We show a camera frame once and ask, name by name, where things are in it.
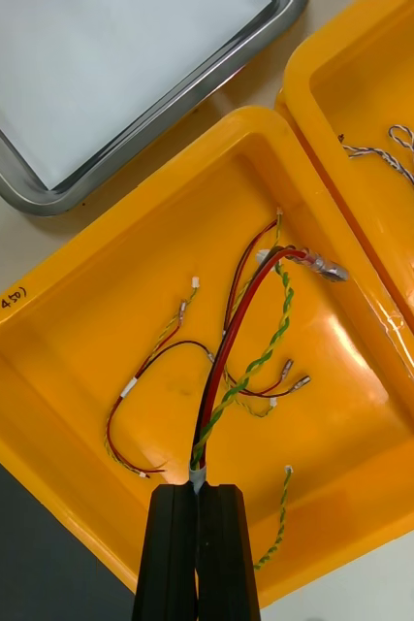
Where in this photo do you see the steel tray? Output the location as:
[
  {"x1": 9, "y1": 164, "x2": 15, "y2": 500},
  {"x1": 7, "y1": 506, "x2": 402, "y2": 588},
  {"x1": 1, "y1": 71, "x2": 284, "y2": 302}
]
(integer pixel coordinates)
[{"x1": 0, "y1": 0, "x2": 309, "y2": 217}]

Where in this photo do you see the yellow-orange plastic bin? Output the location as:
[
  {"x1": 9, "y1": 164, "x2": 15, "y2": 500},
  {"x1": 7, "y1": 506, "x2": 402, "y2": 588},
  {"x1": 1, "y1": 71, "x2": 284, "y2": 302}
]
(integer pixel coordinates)
[
  {"x1": 273, "y1": 0, "x2": 414, "y2": 376},
  {"x1": 0, "y1": 105, "x2": 414, "y2": 607}
]

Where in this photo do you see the thick red black wire harness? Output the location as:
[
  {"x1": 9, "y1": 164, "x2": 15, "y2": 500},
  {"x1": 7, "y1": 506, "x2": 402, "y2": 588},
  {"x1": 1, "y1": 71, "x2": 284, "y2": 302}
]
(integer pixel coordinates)
[{"x1": 188, "y1": 245, "x2": 351, "y2": 572}]

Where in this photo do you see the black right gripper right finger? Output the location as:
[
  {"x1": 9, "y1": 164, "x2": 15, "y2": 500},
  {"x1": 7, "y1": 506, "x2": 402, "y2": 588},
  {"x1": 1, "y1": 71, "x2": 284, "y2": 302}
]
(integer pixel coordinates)
[{"x1": 197, "y1": 482, "x2": 263, "y2": 621}]

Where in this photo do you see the white sheet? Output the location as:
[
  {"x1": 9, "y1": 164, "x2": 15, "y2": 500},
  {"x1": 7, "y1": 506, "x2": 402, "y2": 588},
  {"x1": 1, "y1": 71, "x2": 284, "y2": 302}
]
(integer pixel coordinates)
[{"x1": 0, "y1": 0, "x2": 273, "y2": 190}]

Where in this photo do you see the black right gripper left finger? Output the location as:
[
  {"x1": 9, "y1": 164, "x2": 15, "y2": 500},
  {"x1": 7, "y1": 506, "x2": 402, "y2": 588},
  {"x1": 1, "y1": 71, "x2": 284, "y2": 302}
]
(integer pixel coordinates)
[{"x1": 132, "y1": 483, "x2": 200, "y2": 621}]

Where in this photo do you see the thin harness with white tag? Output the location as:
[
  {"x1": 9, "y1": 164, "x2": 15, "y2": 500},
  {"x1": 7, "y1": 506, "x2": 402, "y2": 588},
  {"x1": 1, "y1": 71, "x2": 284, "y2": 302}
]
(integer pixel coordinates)
[{"x1": 103, "y1": 276, "x2": 217, "y2": 481}]

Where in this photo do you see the thin red green-yellow wire harness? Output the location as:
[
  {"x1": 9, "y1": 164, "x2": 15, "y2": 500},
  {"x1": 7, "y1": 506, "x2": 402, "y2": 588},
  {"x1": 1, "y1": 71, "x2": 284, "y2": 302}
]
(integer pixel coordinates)
[{"x1": 220, "y1": 206, "x2": 312, "y2": 419}]

